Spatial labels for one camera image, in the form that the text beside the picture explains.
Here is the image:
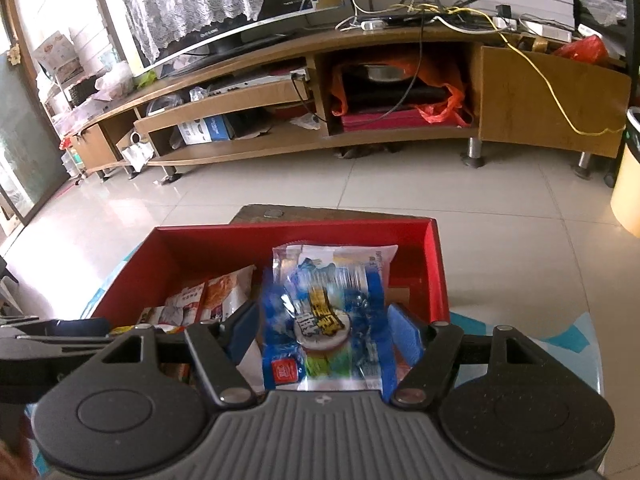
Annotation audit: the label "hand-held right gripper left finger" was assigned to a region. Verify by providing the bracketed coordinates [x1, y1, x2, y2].
[99, 300, 262, 407]

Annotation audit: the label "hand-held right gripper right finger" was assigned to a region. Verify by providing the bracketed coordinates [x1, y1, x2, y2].
[387, 301, 549, 407]

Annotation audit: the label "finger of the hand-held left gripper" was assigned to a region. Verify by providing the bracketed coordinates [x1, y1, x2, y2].
[30, 317, 115, 363]

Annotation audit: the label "white packet orange strips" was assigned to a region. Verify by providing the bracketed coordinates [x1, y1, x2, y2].
[139, 265, 257, 328]

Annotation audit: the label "red yellow puffed snack bag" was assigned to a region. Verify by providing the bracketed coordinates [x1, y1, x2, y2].
[111, 325, 177, 336]

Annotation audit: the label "blue candy packet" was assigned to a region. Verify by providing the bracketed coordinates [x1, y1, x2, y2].
[257, 242, 401, 393]

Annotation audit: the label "red cardboard box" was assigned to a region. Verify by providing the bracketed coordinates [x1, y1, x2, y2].
[80, 216, 452, 393]

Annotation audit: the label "blue white checkered tablecloth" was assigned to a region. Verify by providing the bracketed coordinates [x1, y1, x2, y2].
[75, 250, 608, 411]

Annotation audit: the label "plastic drawer cart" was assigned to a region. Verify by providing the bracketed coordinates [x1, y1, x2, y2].
[59, 135, 85, 181]

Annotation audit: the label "white paper bag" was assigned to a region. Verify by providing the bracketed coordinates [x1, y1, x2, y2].
[116, 130, 157, 172]

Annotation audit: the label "blue white carton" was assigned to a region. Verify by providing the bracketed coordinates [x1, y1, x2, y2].
[179, 115, 236, 146]

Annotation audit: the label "red flat box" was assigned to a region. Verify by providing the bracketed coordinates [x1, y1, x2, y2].
[341, 110, 473, 133]

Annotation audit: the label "orange plastic bag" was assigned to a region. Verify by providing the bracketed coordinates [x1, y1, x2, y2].
[330, 57, 473, 126]

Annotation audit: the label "black flat cooker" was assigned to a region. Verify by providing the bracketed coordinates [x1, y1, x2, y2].
[344, 77, 453, 111]

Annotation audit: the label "white media player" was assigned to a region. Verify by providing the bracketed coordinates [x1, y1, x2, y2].
[202, 67, 312, 100]

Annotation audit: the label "clear plastic bags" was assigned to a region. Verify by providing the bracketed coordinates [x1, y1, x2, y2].
[92, 60, 135, 98]

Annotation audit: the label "steel bowl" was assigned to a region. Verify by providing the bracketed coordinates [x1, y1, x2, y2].
[361, 62, 401, 82]

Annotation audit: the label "wooden TV stand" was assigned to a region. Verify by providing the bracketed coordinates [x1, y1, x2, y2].
[65, 25, 632, 183]

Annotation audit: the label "yellow trash bin black liner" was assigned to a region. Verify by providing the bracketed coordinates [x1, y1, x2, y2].
[610, 107, 640, 238]

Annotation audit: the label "printed cardboard box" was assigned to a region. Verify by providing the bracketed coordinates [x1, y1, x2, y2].
[34, 31, 85, 81]

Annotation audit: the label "white lace cloth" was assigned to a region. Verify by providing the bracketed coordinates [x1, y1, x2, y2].
[115, 0, 266, 63]

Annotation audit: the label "white flat device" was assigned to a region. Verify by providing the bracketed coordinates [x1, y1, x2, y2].
[520, 20, 573, 43]

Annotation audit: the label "red plastic bag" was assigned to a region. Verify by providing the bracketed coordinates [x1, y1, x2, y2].
[552, 35, 610, 62]

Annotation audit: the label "yellow cable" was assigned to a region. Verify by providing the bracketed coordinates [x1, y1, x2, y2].
[390, 2, 626, 136]

